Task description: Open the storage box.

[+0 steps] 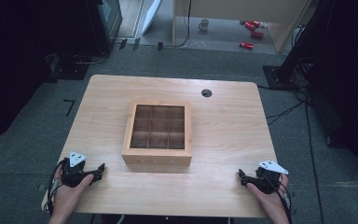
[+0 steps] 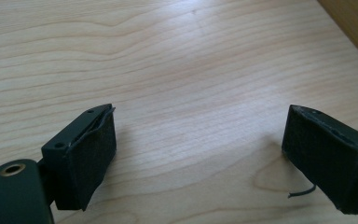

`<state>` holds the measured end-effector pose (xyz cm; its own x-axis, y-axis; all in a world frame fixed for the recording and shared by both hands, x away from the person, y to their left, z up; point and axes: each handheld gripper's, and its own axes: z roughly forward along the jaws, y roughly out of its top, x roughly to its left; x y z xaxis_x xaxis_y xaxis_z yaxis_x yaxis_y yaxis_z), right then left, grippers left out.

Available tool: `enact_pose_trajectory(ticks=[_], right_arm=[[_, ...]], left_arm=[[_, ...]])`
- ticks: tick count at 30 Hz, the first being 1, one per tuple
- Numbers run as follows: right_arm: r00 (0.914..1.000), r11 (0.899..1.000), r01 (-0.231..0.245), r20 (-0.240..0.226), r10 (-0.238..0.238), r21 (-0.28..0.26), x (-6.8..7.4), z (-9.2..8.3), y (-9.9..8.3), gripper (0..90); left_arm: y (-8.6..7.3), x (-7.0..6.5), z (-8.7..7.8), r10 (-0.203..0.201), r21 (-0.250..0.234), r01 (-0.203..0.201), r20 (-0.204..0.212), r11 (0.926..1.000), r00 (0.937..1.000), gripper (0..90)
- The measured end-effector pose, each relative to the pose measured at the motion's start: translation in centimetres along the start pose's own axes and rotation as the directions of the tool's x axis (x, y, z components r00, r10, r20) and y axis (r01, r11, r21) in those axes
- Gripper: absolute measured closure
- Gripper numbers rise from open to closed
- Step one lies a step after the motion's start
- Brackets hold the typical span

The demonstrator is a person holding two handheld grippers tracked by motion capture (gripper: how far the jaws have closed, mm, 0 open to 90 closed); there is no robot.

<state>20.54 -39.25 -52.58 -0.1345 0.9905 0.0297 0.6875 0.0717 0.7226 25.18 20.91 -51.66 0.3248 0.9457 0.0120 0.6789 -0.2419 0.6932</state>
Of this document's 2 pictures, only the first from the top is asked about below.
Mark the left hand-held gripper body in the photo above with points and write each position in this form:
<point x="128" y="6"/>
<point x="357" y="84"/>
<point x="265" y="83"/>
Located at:
<point x="73" y="174"/>

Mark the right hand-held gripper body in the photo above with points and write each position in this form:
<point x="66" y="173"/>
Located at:
<point x="268" y="180"/>

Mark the wooden compartment box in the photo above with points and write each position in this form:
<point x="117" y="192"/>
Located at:
<point x="157" y="156"/>

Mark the person's right hand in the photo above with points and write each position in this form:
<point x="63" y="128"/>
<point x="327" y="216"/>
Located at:
<point x="272" y="202"/>

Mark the person's left hand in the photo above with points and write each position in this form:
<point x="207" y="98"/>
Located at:
<point x="66" y="196"/>

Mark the red can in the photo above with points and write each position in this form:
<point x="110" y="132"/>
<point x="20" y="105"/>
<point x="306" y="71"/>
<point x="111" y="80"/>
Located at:
<point x="246" y="45"/>
<point x="250" y="25"/>
<point x="257" y="34"/>

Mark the black metal stand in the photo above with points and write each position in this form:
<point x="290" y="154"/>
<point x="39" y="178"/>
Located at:
<point x="298" y="46"/>

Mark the black cabinet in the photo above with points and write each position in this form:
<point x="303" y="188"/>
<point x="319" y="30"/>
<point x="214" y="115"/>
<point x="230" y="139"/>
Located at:
<point x="104" y="25"/>

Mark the grey mug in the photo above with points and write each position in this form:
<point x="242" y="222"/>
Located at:
<point x="203" y="24"/>

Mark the white board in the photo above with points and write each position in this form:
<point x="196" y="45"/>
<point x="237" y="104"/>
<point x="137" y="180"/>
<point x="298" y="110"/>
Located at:
<point x="150" y="14"/>

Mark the black stand base plate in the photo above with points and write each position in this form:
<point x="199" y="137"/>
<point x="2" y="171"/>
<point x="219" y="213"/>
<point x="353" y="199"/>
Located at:
<point x="70" y="70"/>

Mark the light wooden shelf frame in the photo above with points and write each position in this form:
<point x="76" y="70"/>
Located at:
<point x="279" y="37"/>

